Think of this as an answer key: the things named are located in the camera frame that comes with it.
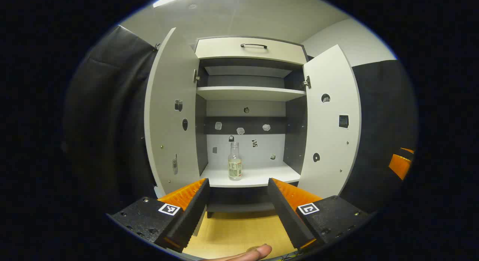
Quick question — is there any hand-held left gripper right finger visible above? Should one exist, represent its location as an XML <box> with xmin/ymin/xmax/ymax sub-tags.
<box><xmin>267</xmin><ymin>177</ymin><xmax>371</xmax><ymax>251</ymax></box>

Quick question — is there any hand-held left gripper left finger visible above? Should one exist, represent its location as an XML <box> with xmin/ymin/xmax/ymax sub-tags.
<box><xmin>107</xmin><ymin>177</ymin><xmax>211</xmax><ymax>253</ymax></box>

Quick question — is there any clear glass bottle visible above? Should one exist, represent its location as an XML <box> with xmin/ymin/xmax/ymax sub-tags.
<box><xmin>228</xmin><ymin>142</ymin><xmax>243</xmax><ymax>181</ymax></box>

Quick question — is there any grey cabinet door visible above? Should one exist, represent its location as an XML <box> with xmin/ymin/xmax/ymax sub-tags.
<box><xmin>298</xmin><ymin>45</ymin><xmax>362</xmax><ymax>199</ymax></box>
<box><xmin>144</xmin><ymin>28</ymin><xmax>209</xmax><ymax>197</ymax></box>

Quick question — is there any white cabinet shelf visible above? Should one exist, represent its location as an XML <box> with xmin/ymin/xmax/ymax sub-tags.
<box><xmin>196</xmin><ymin>86</ymin><xmax>296</xmax><ymax>102</ymax></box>

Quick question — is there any black backdrop cloth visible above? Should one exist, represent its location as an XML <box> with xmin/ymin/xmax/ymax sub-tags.
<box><xmin>63</xmin><ymin>25</ymin><xmax>419</xmax><ymax>216</ymax></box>

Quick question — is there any grey cabinet drawer black handle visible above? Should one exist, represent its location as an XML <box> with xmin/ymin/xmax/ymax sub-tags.
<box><xmin>195</xmin><ymin>37</ymin><xmax>308</xmax><ymax>66</ymax></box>

